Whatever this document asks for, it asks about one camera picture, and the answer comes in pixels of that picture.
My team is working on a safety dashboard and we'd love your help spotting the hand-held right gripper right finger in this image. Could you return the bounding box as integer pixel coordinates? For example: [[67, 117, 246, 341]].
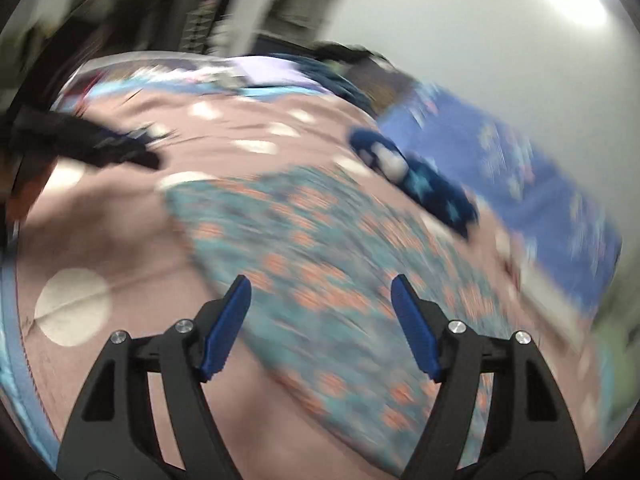
[[390, 274, 586, 480]]

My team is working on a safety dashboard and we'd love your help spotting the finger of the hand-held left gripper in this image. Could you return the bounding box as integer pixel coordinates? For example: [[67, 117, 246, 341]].
[[95, 129, 162, 171]]

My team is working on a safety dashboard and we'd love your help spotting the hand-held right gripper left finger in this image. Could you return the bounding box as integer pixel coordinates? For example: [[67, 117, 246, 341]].
[[56, 274, 253, 480]]

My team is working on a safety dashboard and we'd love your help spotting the teal floral shirt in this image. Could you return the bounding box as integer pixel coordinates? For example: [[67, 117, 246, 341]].
[[165, 165, 501, 467]]

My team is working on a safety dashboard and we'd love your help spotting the pink polka dot blanket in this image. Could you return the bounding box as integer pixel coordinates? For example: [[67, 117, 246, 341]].
[[12, 52, 621, 471]]

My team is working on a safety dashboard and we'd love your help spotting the folded white garment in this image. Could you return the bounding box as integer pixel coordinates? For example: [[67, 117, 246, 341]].
[[505, 252, 593, 343]]

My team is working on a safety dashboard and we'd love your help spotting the navy star print garment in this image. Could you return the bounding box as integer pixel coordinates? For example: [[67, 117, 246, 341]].
[[347, 127, 481, 238]]

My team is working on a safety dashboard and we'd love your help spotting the lavender cloth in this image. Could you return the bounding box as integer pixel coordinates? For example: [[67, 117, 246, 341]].
[[232, 56, 323, 92]]

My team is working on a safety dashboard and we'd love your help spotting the blue tree print sheet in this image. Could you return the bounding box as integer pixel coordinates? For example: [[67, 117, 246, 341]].
[[375, 85, 623, 313]]

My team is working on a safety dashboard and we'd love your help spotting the green pillow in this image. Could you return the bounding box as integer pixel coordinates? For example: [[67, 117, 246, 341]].
[[592, 310, 632, 413]]

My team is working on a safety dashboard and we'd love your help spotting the light blue star sheet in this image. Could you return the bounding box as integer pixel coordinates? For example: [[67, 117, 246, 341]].
[[0, 260, 62, 467]]

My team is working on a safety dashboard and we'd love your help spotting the dark blue knit blanket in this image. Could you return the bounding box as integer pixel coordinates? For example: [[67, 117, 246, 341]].
[[300, 60, 378, 113]]

